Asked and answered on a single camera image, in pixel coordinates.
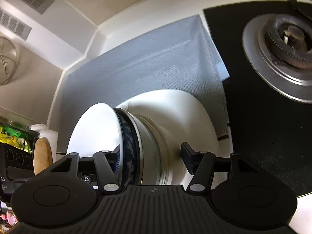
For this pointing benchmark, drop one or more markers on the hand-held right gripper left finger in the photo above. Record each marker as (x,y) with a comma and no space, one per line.
(115,159)

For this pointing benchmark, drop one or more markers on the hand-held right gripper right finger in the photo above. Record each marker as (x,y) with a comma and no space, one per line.
(188,158)

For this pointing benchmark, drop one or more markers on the green packet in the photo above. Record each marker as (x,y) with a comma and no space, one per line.
(14,136)

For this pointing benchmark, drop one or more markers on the red printed packet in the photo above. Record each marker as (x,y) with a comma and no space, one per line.
(7,218)

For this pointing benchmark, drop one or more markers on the white bowl with blue pattern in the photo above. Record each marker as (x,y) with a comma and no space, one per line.
(97,131)

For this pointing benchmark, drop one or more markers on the black stove top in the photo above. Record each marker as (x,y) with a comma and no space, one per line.
(256,126)

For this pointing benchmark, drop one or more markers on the metal gas burner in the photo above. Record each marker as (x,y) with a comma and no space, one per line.
(280,61)

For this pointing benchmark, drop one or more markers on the white floral plate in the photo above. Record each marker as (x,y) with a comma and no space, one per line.
(195,121)

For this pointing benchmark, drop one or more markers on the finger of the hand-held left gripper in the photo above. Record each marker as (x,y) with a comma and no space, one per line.
(87,177)

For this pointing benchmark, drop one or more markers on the grey mat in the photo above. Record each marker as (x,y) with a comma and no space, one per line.
(146,65)

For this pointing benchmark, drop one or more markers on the small grey vent grille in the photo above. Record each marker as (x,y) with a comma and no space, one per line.
(14,24)

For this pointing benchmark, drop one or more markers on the white container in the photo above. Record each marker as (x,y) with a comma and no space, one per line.
(50,139)

